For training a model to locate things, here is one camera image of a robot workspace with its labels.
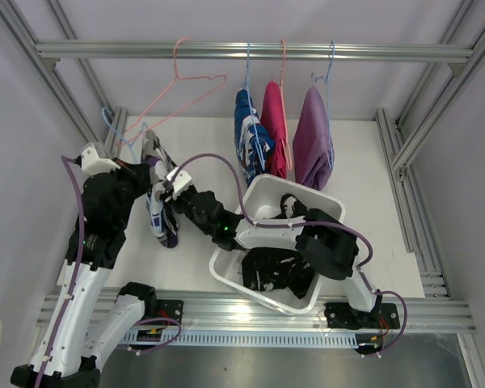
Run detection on purple camouflage trousers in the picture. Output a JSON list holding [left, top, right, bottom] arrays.
[[141, 130, 179, 249]]

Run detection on black white patterned trousers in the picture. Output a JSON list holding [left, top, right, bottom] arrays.
[[240, 192, 328, 300]]

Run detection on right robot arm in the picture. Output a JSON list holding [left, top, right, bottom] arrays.
[[162, 186, 382, 327]]

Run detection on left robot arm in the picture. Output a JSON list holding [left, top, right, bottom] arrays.
[[11, 158, 158, 387]]

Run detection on blue white patterned trousers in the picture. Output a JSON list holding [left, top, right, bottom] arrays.
[[234, 89, 275, 185]]

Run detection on magenta trousers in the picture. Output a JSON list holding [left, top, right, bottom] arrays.
[[260, 80, 292, 179]]

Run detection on lilac purple trousers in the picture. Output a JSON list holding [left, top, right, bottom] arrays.
[[293, 86, 335, 191]]

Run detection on white plastic basket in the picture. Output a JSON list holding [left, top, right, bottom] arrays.
[[209, 175, 346, 315]]

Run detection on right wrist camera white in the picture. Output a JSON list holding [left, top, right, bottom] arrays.
[[164, 167, 192, 201]]

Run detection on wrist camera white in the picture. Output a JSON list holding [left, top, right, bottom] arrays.
[[164, 167, 192, 201], [75, 142, 120, 175]]

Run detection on left aluminium frame post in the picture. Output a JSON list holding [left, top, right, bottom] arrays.
[[0, 1, 128, 156]]

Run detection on aluminium frame post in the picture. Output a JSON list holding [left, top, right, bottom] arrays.
[[0, 1, 128, 156], [375, 1, 485, 299]]

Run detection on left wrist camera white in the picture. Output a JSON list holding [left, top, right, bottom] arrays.
[[75, 142, 120, 175]]

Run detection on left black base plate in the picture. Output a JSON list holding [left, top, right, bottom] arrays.
[[144, 299, 184, 323]]

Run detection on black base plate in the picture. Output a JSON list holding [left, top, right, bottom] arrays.
[[324, 302, 401, 331], [144, 299, 184, 323]]

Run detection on slotted cable duct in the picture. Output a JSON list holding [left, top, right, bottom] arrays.
[[120, 328, 358, 349]]

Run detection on aluminium hanging rail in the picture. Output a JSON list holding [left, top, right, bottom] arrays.
[[35, 40, 474, 64]]

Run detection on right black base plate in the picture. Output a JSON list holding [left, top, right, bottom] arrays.
[[324, 302, 401, 331]]

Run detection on right aluminium frame post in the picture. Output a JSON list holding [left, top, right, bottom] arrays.
[[375, 1, 485, 299]]

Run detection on front aluminium rail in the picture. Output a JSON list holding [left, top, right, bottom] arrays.
[[36, 294, 478, 335]]

